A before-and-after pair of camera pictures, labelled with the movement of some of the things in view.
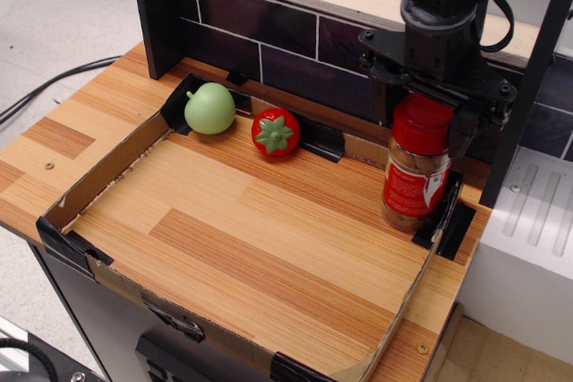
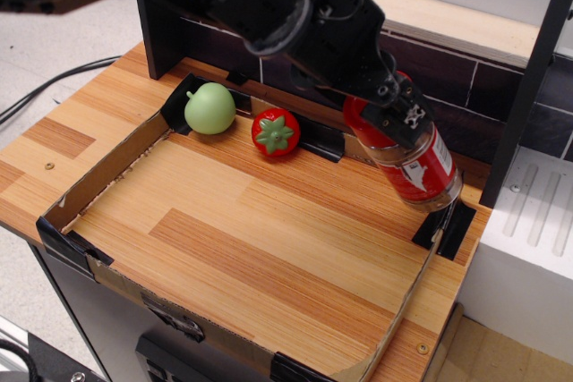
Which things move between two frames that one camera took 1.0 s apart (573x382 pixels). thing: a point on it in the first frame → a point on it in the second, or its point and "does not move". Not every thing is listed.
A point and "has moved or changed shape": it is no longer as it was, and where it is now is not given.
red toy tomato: [276, 131] does not move
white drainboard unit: [521, 279] does not move
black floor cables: [48, 83] does not move
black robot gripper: [442, 50] → [336, 45]
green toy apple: [211, 109] does not move
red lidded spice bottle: [417, 167] has moved or changed shape
